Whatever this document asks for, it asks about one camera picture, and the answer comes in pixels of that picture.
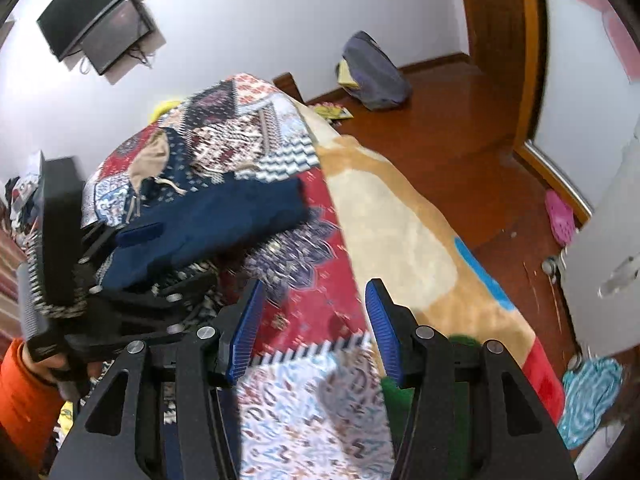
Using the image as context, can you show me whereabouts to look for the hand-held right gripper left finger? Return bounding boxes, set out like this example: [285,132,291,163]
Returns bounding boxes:
[47,279,267,480]

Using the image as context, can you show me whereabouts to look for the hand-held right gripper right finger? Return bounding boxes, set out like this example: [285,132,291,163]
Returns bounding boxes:
[365,278,577,480]

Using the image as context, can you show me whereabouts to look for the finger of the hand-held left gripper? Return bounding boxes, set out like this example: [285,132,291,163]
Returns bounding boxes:
[80,225,168,266]
[87,272,221,356]

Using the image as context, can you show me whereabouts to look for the blue denim pants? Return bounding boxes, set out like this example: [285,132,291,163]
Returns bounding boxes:
[97,127,311,293]

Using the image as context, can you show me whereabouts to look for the patchwork printed cloth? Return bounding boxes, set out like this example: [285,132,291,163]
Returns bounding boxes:
[75,74,396,480]

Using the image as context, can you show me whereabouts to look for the person's left forearm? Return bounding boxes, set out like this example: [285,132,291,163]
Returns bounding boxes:
[0,337,68,471]

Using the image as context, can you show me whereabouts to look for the pile of assorted clothes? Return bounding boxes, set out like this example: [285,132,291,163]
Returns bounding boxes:
[2,172,43,241]

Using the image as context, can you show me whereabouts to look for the red striped cloth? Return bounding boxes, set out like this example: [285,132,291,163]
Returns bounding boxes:
[0,230,28,341]

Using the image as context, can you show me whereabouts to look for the green cloth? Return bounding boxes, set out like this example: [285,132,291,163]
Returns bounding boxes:
[379,332,483,480]

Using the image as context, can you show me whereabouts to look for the tan fleece blanket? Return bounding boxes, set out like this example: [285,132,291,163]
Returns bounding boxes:
[300,100,568,426]

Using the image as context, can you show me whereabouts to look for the yellow plush item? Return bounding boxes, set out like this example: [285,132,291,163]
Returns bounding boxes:
[150,99,182,123]

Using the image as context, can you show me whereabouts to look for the yellow cartoon blanket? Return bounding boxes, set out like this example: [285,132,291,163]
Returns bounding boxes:
[55,400,83,448]

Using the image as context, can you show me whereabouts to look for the small caster wheel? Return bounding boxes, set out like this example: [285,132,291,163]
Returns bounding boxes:
[541,255,566,281]

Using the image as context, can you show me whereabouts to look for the pink slipper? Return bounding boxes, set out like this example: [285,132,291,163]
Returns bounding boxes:
[544,189,578,247]

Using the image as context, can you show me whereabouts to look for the teal patterned cloth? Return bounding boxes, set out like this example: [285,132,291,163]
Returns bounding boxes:
[556,357,625,451]

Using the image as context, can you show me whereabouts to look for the white furniture panel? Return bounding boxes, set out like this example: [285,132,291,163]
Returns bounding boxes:
[560,125,640,361]

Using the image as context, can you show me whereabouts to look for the yellow printed booklet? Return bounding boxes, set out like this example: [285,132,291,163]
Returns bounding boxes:
[314,102,354,121]

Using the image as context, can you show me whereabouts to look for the yellow packet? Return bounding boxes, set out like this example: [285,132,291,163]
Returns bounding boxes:
[336,60,358,92]

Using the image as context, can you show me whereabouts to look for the grey blue bag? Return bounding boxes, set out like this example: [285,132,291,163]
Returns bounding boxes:
[341,31,414,112]

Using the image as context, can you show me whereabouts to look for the white door with pink trim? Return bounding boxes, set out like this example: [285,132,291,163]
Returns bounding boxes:
[522,0,640,213]

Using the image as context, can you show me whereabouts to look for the wooden door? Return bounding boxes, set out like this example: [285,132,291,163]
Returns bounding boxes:
[455,0,546,146]

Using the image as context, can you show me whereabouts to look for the wooden bed frame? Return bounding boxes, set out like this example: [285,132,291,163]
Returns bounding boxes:
[272,72,307,106]

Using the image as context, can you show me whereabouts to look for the black wall television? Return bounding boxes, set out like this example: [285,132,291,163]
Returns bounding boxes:
[36,0,157,62]

